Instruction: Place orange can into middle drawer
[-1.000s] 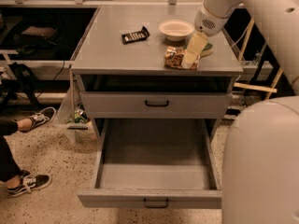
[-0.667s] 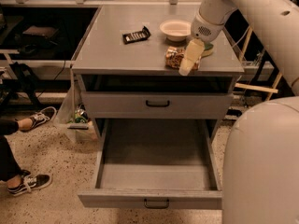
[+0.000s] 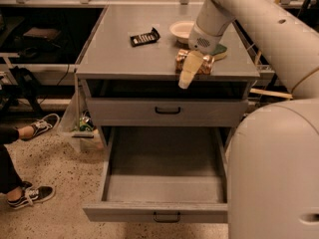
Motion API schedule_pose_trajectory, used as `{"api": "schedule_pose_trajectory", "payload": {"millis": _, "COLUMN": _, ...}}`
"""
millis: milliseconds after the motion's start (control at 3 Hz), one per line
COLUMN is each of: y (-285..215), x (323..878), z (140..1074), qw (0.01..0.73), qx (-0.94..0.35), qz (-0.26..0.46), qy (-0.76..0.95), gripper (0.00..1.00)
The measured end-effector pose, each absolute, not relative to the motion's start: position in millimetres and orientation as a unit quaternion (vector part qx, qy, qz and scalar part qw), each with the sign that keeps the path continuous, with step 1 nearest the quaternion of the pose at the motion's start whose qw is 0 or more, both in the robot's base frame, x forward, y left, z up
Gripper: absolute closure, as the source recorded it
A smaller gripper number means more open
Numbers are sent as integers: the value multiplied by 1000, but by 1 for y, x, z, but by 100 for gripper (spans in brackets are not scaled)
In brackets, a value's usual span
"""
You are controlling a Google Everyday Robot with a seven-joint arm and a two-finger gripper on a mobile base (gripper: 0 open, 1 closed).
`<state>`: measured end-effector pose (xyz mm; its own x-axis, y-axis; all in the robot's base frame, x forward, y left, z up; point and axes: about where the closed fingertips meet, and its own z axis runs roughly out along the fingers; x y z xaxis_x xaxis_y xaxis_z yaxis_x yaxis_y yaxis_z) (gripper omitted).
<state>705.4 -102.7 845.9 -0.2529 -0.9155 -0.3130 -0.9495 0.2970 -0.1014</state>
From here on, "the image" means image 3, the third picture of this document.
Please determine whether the black drawer handle lower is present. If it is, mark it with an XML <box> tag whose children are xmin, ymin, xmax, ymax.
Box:
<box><xmin>153</xmin><ymin>212</ymin><xmax>180</xmax><ymax>223</ymax></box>

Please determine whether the open grey middle drawer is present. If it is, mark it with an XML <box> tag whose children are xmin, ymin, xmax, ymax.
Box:
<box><xmin>83</xmin><ymin>126</ymin><xmax>227</xmax><ymax>223</ymax></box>

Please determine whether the person's black trouser leg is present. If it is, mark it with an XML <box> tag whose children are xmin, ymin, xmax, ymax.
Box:
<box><xmin>0</xmin><ymin>126</ymin><xmax>22</xmax><ymax>194</ymax></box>

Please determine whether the black drawer handle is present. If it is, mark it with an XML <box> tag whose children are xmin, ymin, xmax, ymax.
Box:
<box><xmin>155</xmin><ymin>107</ymin><xmax>181</xmax><ymax>115</ymax></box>
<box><xmin>153</xmin><ymin>212</ymin><xmax>180</xmax><ymax>223</ymax></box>

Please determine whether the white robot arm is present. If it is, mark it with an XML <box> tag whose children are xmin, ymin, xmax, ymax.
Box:
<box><xmin>188</xmin><ymin>0</ymin><xmax>319</xmax><ymax>239</ymax></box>

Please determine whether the white bowl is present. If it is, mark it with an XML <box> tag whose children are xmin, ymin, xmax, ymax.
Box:
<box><xmin>169</xmin><ymin>21</ymin><xmax>194</xmax><ymax>44</ymax></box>

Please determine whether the closed grey top drawer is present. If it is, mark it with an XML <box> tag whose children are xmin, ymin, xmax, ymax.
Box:
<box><xmin>86</xmin><ymin>98</ymin><xmax>248</xmax><ymax>127</ymax></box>

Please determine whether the clear plastic bin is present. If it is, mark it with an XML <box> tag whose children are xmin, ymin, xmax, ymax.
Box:
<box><xmin>57</xmin><ymin>94</ymin><xmax>103</xmax><ymax>152</ymax></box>

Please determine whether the black sneaker lower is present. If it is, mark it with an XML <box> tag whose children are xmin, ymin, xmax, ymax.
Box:
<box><xmin>7</xmin><ymin>186</ymin><xmax>55</xmax><ymax>210</ymax></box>

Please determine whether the black sneaker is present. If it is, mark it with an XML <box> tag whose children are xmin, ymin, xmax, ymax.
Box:
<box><xmin>18</xmin><ymin>114</ymin><xmax>60</xmax><ymax>141</ymax></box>
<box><xmin>7</xmin><ymin>186</ymin><xmax>55</xmax><ymax>210</ymax></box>

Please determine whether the green yellow sponge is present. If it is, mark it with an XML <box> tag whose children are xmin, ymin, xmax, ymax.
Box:
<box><xmin>210</xmin><ymin>44</ymin><xmax>227</xmax><ymax>61</ymax></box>

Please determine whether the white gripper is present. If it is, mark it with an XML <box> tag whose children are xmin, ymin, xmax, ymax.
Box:
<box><xmin>178</xmin><ymin>24</ymin><xmax>221</xmax><ymax>90</ymax></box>

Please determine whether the black sneaker upper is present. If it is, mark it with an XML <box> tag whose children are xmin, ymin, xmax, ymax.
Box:
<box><xmin>18</xmin><ymin>114</ymin><xmax>60</xmax><ymax>141</ymax></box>

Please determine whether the black drawer handle upper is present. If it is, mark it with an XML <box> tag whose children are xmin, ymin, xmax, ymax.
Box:
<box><xmin>155</xmin><ymin>107</ymin><xmax>181</xmax><ymax>115</ymax></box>

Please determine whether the grey drawer cabinet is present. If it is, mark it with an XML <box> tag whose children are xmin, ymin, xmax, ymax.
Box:
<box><xmin>77</xmin><ymin>4</ymin><xmax>259</xmax><ymax>144</ymax></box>

